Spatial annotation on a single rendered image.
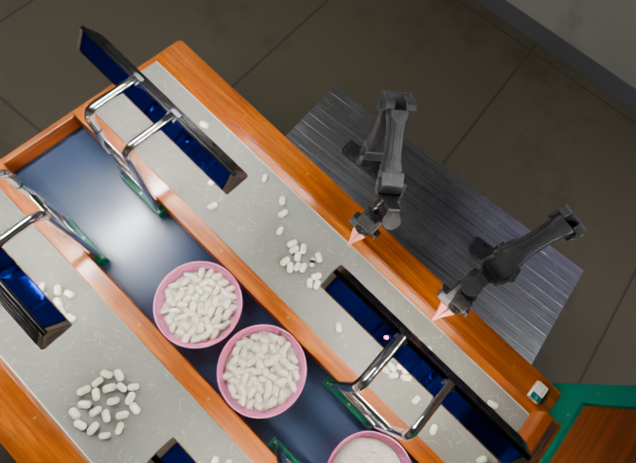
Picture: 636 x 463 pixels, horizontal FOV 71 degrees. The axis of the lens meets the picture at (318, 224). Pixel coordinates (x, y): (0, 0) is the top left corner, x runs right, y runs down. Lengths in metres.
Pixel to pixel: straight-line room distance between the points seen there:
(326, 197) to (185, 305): 0.58
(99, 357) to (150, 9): 2.14
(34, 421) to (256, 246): 0.78
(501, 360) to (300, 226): 0.78
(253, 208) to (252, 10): 1.74
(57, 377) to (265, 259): 0.69
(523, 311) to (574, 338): 0.95
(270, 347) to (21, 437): 0.70
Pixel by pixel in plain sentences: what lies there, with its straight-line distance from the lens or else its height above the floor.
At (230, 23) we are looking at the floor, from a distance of 2.96.
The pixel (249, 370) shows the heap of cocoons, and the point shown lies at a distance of 1.44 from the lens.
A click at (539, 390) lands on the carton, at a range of 1.64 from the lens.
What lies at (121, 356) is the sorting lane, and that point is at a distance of 1.49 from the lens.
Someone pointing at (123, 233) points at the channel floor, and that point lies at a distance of 1.63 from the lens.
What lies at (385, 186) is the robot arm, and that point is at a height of 1.01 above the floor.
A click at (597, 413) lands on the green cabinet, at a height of 0.94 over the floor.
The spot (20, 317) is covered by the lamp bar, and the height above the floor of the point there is 1.10.
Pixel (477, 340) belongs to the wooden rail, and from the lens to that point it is 1.58.
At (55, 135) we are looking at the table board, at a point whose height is 0.71.
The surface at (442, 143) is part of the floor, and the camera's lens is 2.71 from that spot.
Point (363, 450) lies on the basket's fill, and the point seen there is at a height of 0.73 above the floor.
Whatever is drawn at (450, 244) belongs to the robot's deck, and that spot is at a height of 0.67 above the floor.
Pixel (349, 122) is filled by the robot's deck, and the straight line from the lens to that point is 1.81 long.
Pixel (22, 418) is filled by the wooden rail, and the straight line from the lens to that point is 1.55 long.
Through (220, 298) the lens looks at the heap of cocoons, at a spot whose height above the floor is 0.73.
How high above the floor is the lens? 2.17
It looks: 70 degrees down
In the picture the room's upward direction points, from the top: 22 degrees clockwise
